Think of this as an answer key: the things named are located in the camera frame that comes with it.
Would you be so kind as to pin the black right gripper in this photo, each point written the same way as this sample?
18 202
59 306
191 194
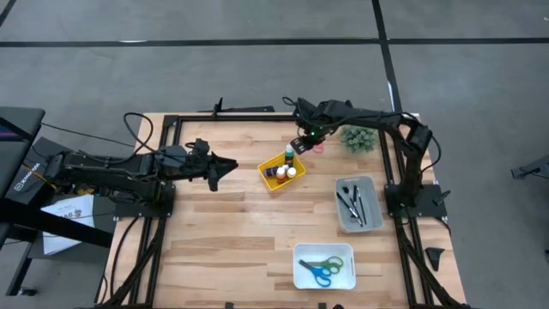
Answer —
315 131

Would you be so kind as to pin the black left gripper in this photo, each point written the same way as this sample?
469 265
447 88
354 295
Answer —
195 167

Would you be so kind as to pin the pink scissors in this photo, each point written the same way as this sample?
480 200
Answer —
318 149

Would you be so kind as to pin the green paint bottle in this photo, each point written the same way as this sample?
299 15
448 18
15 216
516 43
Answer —
290 156

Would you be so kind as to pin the yellow paint bottle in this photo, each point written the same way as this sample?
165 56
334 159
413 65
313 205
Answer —
291 173

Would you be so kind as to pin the purple paint bottle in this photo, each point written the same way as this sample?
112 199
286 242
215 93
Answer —
271 171

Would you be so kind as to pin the yellow plastic basket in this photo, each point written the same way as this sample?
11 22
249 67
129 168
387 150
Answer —
274 182

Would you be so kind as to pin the orange paint bottle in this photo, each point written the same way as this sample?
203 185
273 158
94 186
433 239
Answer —
281 175

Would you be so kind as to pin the long wide-bristle black paintbrush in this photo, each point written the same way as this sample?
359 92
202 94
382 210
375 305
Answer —
343 201

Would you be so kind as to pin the thin black paintbrush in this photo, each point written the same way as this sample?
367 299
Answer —
352 211
362 210
355 195

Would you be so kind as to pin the green scissors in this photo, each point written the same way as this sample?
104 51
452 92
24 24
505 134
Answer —
332 264

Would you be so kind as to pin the blue scissors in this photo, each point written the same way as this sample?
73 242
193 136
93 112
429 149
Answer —
319 276

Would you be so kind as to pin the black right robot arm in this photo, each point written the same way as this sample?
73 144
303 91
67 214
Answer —
412 163

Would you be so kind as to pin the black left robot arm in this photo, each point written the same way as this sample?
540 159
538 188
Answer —
120 171

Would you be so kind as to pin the green artificial plant ball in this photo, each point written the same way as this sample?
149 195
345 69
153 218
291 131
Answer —
359 139

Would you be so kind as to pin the grey plastic bin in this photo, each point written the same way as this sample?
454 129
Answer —
369 223

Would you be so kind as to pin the white plastic bin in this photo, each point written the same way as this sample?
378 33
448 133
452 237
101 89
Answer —
339 281

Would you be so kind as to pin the white paper sheet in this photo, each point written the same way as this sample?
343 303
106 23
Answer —
64 214

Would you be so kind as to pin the black box with white logo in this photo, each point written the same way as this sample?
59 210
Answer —
30 176

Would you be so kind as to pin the black desk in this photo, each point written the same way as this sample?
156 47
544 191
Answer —
17 124

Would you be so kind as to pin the black stand base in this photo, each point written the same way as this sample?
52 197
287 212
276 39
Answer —
532 169

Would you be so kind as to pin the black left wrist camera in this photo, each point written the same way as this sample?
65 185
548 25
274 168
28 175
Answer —
199 147

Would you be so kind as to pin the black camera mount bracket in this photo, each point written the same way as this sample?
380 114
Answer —
240 109

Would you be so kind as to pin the black plastic bracket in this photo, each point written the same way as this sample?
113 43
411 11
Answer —
434 257

